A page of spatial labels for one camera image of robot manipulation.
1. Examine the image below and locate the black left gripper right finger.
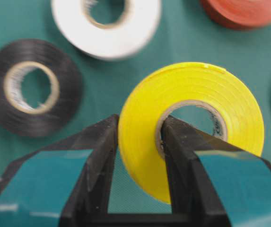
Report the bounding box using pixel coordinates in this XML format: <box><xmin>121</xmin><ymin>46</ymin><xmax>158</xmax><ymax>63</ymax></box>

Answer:
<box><xmin>161</xmin><ymin>116</ymin><xmax>271</xmax><ymax>227</ymax></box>

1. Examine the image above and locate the red tape roll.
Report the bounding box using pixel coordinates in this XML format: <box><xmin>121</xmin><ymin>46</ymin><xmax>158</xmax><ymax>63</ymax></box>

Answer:
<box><xmin>200</xmin><ymin>0</ymin><xmax>271</xmax><ymax>30</ymax></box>

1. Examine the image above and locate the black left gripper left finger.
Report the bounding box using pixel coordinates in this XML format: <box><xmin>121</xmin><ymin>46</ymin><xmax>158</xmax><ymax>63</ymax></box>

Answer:
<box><xmin>0</xmin><ymin>114</ymin><xmax>119</xmax><ymax>227</ymax></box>

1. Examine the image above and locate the yellow tape roll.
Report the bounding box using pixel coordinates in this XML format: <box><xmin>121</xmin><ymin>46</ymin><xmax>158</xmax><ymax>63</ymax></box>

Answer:
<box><xmin>118</xmin><ymin>62</ymin><xmax>265</xmax><ymax>204</ymax></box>

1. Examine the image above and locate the green table cloth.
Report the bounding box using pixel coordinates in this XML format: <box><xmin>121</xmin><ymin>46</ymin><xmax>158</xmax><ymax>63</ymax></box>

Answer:
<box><xmin>0</xmin><ymin>0</ymin><xmax>271</xmax><ymax>175</ymax></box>

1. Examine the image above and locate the white tape roll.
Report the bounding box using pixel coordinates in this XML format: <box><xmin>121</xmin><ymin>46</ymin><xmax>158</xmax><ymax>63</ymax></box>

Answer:
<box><xmin>51</xmin><ymin>0</ymin><xmax>162</xmax><ymax>61</ymax></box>

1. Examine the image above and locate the black tape roll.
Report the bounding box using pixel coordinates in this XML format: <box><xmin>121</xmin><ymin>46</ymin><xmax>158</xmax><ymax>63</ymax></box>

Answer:
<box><xmin>0</xmin><ymin>39</ymin><xmax>83</xmax><ymax>138</ymax></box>

